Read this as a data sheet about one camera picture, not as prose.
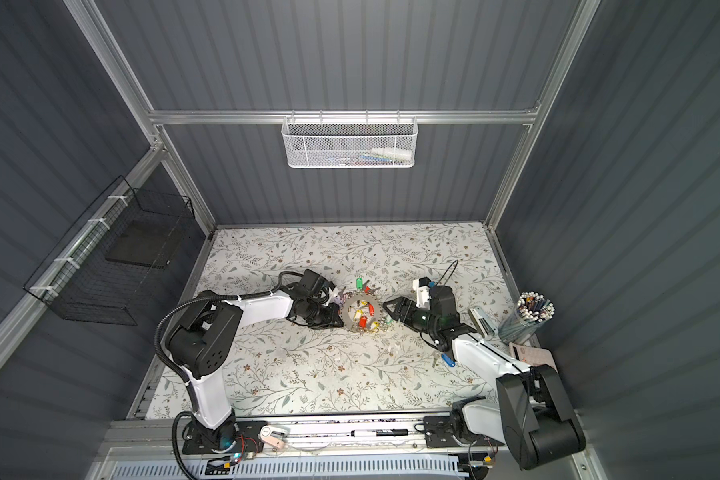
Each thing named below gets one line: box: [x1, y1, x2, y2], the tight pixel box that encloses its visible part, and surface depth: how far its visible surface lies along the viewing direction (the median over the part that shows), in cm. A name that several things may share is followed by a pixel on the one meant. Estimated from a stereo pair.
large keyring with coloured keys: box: [334, 277, 393, 334], surface depth 98 cm
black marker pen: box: [350, 429, 409, 437], surface depth 75 cm
